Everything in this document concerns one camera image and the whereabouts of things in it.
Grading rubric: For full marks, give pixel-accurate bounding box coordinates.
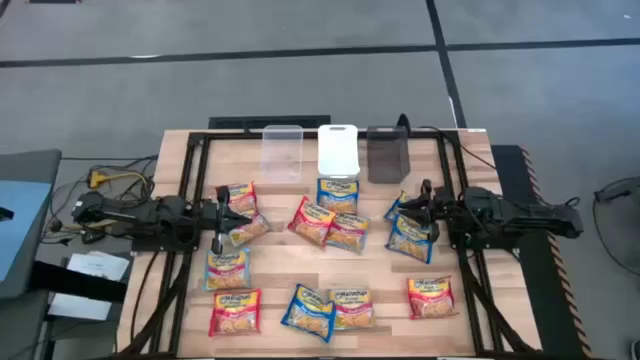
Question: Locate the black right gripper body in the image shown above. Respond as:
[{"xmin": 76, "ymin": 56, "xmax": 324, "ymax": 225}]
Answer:
[{"xmin": 431, "ymin": 187, "xmax": 457, "ymax": 236}]

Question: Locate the yellow extension cord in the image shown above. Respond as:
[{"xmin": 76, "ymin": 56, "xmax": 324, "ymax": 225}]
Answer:
[{"xmin": 88, "ymin": 169, "xmax": 151, "ymax": 190}]

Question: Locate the white paper sheet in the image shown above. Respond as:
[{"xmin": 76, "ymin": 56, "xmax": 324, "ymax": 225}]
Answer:
[
  {"xmin": 66, "ymin": 251, "xmax": 131, "ymax": 282},
  {"xmin": 47, "ymin": 292, "xmax": 114, "ymax": 322}
]

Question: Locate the grey side table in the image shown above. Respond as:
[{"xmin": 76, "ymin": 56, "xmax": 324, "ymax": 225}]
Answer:
[{"xmin": 0, "ymin": 148, "xmax": 63, "ymax": 301}]

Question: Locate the black aluminium rig frame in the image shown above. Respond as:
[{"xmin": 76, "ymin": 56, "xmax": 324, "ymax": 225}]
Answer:
[{"xmin": 115, "ymin": 128, "xmax": 544, "ymax": 360}]

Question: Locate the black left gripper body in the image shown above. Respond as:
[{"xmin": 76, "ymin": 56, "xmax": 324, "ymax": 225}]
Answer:
[{"xmin": 195, "ymin": 199, "xmax": 220, "ymax": 234}]

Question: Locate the blue soy sauce ramen pack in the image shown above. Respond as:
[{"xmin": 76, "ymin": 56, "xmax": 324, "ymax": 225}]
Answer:
[
  {"xmin": 384, "ymin": 214, "xmax": 435, "ymax": 265},
  {"xmin": 383, "ymin": 189, "xmax": 416, "ymax": 224},
  {"xmin": 280, "ymin": 283, "xmax": 337, "ymax": 344},
  {"xmin": 316, "ymin": 177, "xmax": 360, "ymax": 216}
]

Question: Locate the black beam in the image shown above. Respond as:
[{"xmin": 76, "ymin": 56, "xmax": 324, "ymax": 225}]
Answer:
[{"xmin": 29, "ymin": 260, "xmax": 129, "ymax": 304}]

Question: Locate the clear plastic bin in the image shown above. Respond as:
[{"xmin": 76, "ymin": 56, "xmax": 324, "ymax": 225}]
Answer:
[{"xmin": 259, "ymin": 124, "xmax": 305, "ymax": 184}]

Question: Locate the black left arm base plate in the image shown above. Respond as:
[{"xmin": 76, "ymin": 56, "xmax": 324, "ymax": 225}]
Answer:
[{"xmin": 130, "ymin": 232, "xmax": 201, "ymax": 253}]

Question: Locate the black ribbed floor mat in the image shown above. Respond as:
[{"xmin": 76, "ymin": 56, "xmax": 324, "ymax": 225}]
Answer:
[{"xmin": 208, "ymin": 115, "xmax": 332, "ymax": 131}]

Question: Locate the blue mat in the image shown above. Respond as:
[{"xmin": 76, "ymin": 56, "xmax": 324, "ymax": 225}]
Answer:
[{"xmin": 0, "ymin": 179, "xmax": 53, "ymax": 282}]

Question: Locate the white plastic bin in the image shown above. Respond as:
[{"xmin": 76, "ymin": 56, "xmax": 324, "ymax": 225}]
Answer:
[{"xmin": 317, "ymin": 124, "xmax": 361, "ymax": 180}]

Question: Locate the light blue beef ramen pack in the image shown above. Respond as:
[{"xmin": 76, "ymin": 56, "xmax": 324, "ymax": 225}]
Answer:
[
  {"xmin": 203, "ymin": 247, "xmax": 252, "ymax": 293},
  {"xmin": 328, "ymin": 287, "xmax": 377, "ymax": 331},
  {"xmin": 227, "ymin": 212, "xmax": 272, "ymax": 248},
  {"xmin": 323, "ymin": 212, "xmax": 372, "ymax": 255}
]

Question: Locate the thin black cable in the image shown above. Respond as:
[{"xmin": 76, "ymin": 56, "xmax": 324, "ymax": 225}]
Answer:
[{"xmin": 410, "ymin": 125, "xmax": 499, "ymax": 171}]

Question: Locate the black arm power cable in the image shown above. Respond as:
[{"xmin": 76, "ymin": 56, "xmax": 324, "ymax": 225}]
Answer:
[{"xmin": 129, "ymin": 251, "xmax": 161, "ymax": 347}]

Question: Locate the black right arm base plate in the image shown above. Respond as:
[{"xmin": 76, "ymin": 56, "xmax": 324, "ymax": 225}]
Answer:
[{"xmin": 447, "ymin": 233, "xmax": 521, "ymax": 251}]

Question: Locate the dark grey plastic bin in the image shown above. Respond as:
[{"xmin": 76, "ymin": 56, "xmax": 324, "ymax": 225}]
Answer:
[{"xmin": 366, "ymin": 125, "xmax": 412, "ymax": 185}]

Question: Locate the red beef ramen pack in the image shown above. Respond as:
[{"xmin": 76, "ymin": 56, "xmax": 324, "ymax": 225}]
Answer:
[
  {"xmin": 406, "ymin": 275, "xmax": 459, "ymax": 320},
  {"xmin": 208, "ymin": 288, "xmax": 263, "ymax": 338},
  {"xmin": 287, "ymin": 195, "xmax": 337, "ymax": 247},
  {"xmin": 215, "ymin": 181, "xmax": 259, "ymax": 217}
]

